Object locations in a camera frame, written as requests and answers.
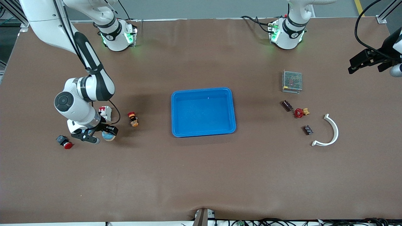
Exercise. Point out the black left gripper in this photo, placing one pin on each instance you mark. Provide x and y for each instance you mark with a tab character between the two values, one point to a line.
380	55

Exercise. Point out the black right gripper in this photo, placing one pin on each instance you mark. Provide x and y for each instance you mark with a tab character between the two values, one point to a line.
105	126

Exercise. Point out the blue dome bell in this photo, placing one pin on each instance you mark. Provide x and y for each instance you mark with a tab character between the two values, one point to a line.
109	137

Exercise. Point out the small black terminal block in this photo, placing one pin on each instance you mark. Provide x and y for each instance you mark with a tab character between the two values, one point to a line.
308	130

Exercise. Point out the brown cylindrical capacitor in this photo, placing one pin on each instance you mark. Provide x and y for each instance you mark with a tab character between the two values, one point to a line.
286	105

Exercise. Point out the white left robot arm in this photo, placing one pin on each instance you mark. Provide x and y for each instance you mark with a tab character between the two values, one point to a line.
287	34

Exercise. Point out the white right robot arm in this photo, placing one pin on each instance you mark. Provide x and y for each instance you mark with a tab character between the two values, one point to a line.
78	110

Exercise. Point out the red mushroom button blue base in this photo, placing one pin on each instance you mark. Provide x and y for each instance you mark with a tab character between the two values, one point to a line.
67	145

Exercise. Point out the red button orange body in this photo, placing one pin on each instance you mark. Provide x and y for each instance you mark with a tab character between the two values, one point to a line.
133	120

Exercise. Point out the metal mesh power supply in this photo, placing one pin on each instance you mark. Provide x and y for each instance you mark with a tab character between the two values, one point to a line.
292	80

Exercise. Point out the blue plastic tray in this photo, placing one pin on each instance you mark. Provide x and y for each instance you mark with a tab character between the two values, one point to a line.
204	106

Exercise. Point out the brown table mat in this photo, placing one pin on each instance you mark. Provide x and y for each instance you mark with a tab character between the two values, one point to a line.
201	175

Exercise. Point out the white circuit breaker red switch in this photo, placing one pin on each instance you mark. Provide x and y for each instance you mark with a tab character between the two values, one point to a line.
108	113

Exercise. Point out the aluminium frame post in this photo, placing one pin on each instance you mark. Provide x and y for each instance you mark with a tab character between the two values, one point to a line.
23	27
381	19

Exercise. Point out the white curved plastic bracket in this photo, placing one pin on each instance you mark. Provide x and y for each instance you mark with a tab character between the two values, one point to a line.
336	131

